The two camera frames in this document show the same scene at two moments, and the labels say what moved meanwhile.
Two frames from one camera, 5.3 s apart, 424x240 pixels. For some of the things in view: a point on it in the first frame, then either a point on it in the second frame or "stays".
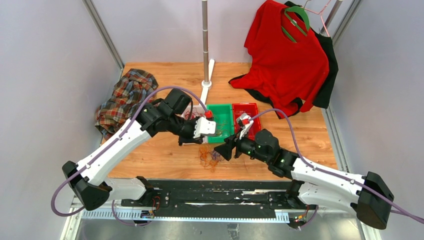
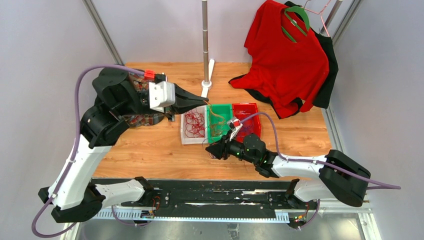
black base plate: [212, 200] stays
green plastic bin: [223, 115] stays
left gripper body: [187, 130] to [138, 102]
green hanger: [303, 13] stays
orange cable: [205, 154] to [216, 129]
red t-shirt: [288, 61] stays
